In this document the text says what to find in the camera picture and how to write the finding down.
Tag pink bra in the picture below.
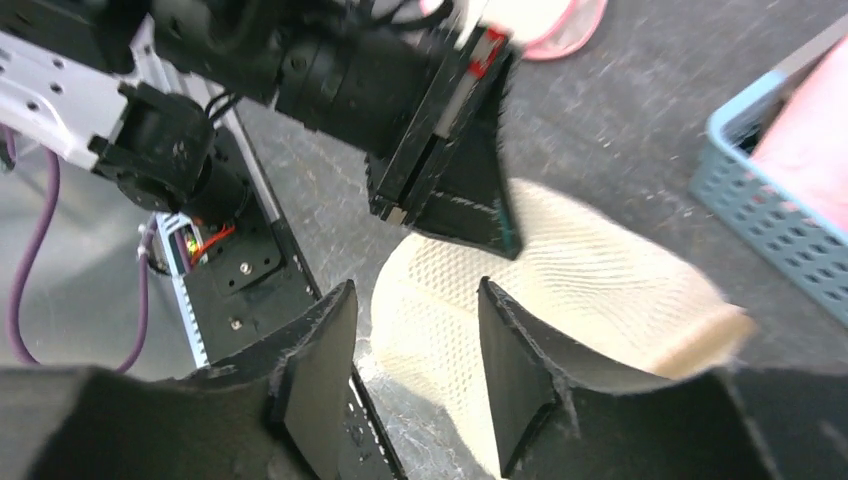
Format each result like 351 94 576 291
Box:
752 38 847 231

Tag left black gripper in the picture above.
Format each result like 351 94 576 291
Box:
275 13 523 260

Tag light blue plastic basket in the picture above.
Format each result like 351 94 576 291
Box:
689 17 847 323

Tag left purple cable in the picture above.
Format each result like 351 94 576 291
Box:
0 125 160 374

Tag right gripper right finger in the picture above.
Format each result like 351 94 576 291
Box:
478 278 847 479

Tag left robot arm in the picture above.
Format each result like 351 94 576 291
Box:
1 1 523 259

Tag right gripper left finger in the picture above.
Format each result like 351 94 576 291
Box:
1 281 357 479

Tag white mesh laundry bag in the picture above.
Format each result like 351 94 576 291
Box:
454 0 608 61

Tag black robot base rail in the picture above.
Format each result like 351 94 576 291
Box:
185 113 405 479

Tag white cable tray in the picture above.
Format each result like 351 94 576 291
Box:
155 213 209 368

